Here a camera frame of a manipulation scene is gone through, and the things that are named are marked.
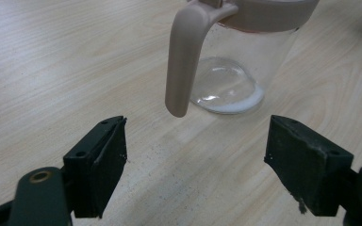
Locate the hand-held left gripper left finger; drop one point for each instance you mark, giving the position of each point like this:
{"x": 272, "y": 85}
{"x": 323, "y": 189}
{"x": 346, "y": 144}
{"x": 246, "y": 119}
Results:
{"x": 97, "y": 163}

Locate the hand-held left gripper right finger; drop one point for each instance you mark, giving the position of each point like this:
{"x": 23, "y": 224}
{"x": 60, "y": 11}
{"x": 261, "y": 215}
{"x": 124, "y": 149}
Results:
{"x": 308, "y": 166}

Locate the clear jug with beige lid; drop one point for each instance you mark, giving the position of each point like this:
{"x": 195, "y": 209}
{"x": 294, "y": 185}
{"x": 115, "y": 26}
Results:
{"x": 185, "y": 56}

